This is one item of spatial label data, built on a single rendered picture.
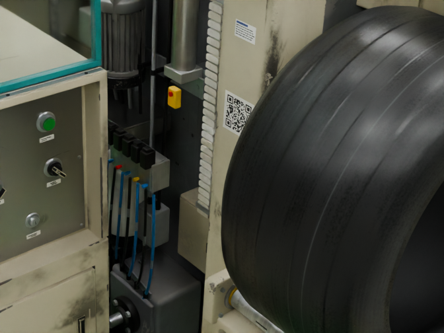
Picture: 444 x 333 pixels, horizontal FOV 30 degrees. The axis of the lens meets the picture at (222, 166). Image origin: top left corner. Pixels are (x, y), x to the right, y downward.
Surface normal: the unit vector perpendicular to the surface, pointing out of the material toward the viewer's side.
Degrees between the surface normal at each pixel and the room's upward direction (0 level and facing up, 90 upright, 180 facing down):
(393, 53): 20
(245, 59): 90
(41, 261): 0
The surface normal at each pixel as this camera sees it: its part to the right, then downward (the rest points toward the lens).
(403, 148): 0.11, -0.04
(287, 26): 0.66, 0.43
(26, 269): 0.07, -0.85
